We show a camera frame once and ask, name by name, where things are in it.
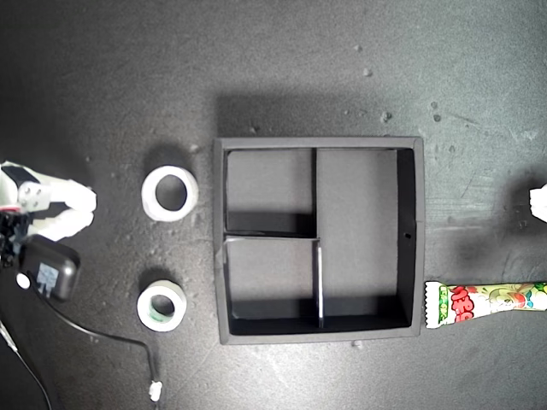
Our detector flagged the large white tape roll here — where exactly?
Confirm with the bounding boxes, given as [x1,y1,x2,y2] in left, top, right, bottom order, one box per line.
[140,165,200,222]

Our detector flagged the printed wrapper snack bar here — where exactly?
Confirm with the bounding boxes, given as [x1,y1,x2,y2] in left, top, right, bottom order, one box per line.
[422,280,547,331]

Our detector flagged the white tape roll green core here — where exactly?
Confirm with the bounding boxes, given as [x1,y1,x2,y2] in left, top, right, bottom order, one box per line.
[136,279,188,332]

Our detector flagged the black compartment tray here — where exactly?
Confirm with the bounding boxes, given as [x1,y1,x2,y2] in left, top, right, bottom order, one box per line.
[213,135,427,346]

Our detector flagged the black camera cable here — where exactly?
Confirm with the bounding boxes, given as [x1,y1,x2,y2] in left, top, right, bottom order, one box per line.
[42,294,157,384]

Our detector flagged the thin arm cable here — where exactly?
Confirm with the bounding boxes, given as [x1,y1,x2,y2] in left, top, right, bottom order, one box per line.
[0,319,53,410]

